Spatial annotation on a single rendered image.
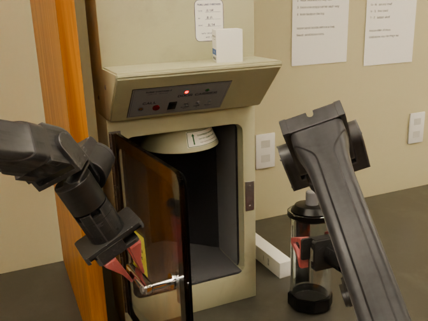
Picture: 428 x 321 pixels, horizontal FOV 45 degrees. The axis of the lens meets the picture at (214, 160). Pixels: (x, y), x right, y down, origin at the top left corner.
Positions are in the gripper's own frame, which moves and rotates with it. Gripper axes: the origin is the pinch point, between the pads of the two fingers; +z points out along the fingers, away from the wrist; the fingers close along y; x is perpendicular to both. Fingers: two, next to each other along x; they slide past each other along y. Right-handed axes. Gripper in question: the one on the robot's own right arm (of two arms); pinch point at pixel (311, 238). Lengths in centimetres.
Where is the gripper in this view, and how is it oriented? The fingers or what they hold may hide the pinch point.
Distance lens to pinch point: 118.7
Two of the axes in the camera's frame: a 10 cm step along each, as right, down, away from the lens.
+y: -9.2, 1.0, -3.7
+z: -3.8, -2.0, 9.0
